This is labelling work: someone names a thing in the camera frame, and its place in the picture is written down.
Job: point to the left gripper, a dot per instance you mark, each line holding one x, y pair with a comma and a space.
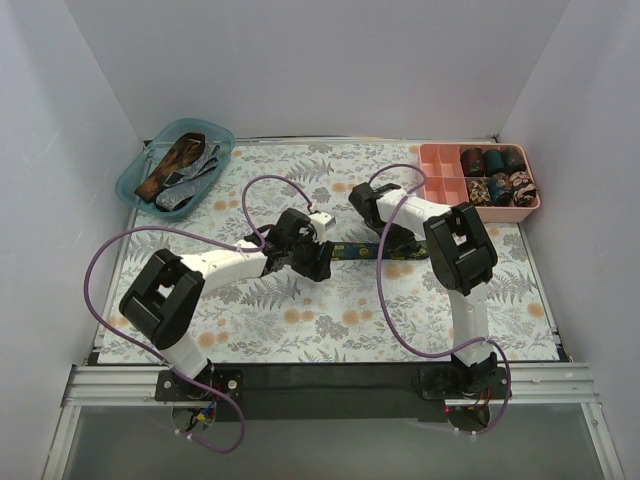
316, 259

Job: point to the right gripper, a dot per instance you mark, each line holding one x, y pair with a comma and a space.
395, 239

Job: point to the navy yellow floral tie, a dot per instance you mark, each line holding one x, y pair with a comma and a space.
344, 251

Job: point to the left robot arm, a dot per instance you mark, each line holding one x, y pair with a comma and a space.
161, 301

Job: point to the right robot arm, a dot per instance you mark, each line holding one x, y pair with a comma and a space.
462, 258

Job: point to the floral table mat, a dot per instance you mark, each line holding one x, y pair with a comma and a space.
365, 312

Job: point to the dark red rolled tie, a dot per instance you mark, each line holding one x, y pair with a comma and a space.
472, 162

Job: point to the navy patterned rolled tie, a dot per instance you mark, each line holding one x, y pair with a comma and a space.
500, 189

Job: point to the pink compartment tray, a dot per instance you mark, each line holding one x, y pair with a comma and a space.
449, 184

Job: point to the teal rolled tie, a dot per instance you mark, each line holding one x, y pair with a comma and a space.
493, 162

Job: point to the grey patterned tie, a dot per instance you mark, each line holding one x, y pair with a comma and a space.
180, 186

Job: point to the black pink floral rolled tie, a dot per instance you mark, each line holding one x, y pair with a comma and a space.
523, 189

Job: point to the brown orange tie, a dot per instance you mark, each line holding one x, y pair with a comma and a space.
183, 153

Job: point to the teal plastic bin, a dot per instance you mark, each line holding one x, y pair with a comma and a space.
152, 154

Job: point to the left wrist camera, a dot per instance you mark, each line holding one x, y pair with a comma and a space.
320, 224

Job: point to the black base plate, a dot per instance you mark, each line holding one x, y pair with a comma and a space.
332, 391

